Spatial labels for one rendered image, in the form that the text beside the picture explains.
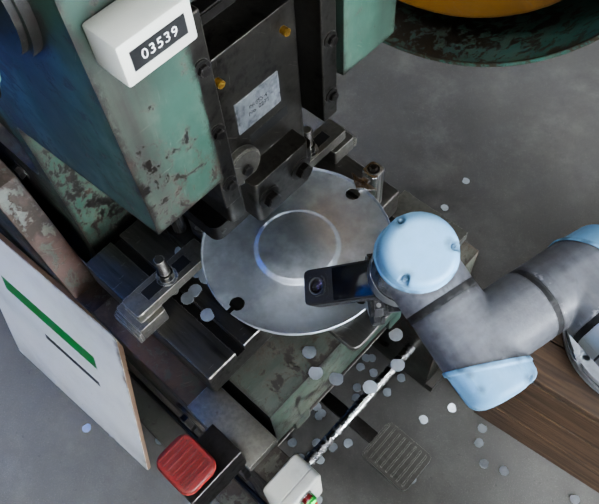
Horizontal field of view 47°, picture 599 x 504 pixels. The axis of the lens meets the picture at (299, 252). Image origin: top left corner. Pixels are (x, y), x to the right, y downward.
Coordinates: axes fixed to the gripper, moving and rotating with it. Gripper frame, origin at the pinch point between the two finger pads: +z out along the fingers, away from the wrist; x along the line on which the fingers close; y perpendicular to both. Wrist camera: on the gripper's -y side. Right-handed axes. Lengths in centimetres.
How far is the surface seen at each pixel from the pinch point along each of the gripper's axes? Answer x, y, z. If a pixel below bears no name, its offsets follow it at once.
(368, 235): 10.0, 1.5, 4.8
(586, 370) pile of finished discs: -13, 43, 38
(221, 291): 3.2, -20.9, 2.5
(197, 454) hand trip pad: -18.8, -24.8, -2.7
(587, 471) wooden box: -35, 50, 63
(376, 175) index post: 19.9, 3.9, 6.9
